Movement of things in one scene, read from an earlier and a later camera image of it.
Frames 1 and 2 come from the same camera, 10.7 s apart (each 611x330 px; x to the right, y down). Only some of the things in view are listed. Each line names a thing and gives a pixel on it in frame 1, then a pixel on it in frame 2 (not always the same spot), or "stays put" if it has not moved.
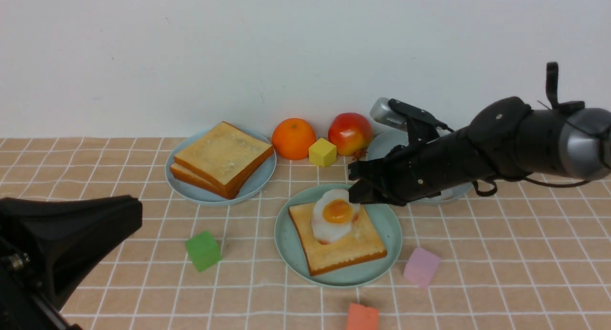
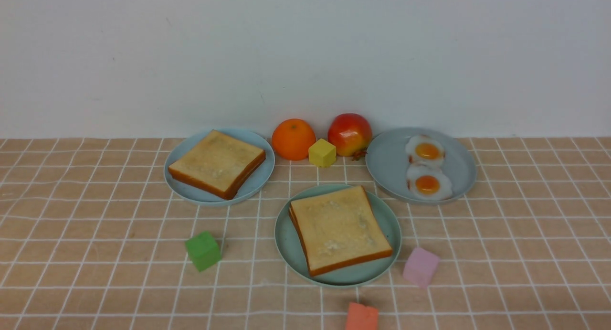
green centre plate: x=384 y=218 stays put
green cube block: x=204 y=250 stays put
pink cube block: x=421 y=268 stays put
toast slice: x=225 y=156 to x=339 y=228
